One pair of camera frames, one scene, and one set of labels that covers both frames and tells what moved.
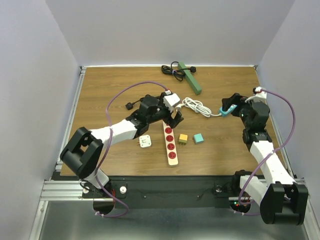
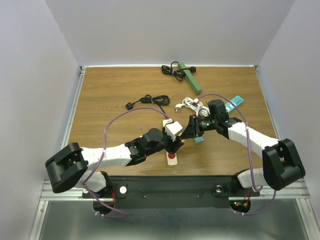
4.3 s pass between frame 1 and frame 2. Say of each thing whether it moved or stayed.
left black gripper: moved
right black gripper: moved
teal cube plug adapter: stayed
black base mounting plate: stayed
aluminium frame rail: stayed
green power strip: stayed
